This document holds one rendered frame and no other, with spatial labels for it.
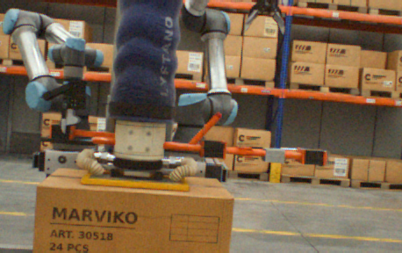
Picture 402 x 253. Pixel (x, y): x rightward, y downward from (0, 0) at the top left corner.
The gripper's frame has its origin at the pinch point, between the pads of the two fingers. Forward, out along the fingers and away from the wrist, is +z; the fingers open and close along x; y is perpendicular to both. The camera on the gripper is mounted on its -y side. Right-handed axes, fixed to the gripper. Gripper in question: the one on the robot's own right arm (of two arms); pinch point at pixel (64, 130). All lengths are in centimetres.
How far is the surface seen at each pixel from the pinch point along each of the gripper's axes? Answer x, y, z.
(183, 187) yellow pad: -41, 44, 13
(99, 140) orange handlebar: -29.1, 16.0, 0.6
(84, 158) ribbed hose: -36.5, 12.3, 6.2
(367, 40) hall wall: 784, 457, -169
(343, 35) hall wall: 787, 408, -175
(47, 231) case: -46, 4, 28
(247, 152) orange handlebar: -30, 66, 1
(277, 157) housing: -30, 77, 2
